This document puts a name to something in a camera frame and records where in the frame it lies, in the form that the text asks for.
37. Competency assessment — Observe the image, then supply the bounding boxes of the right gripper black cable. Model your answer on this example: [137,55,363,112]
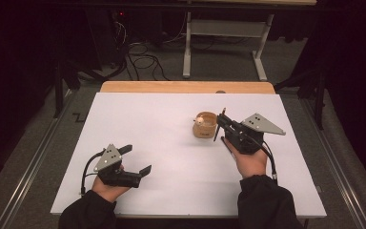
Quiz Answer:
[260,139,279,186]

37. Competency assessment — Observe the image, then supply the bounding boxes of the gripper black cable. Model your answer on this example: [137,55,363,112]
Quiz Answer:
[260,139,279,186]
[80,150,107,196]

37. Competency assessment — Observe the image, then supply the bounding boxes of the person's left hand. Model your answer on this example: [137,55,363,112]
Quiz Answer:
[91,176,132,204]

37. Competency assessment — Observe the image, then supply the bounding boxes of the white board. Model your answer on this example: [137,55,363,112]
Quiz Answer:
[50,92,328,219]

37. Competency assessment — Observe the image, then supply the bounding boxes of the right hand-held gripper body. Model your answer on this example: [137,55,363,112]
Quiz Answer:
[226,113,287,156]

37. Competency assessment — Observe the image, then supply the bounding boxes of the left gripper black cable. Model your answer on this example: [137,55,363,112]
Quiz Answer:
[80,150,107,196]

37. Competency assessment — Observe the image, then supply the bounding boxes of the black metal stand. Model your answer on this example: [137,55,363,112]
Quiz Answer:
[274,68,328,131]
[52,60,80,118]

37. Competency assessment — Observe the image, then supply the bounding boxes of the metal floor rail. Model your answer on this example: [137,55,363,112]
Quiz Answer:
[299,98,366,229]
[0,90,74,229]

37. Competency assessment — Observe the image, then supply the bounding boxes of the black floor cables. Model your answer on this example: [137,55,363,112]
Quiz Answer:
[125,41,172,82]

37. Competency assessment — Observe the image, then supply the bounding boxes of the person's right hand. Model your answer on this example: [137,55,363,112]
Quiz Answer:
[223,137,268,179]

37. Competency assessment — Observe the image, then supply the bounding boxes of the white desk frame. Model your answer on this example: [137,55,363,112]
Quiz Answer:
[182,10,275,82]

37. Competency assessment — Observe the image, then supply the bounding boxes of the tan wooden pen holder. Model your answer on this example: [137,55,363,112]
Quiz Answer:
[193,111,219,139]

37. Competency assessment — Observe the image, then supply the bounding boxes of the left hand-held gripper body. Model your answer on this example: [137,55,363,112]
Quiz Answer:
[93,143,143,189]

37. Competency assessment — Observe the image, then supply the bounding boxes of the wooden table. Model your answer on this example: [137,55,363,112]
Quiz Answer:
[99,80,276,95]

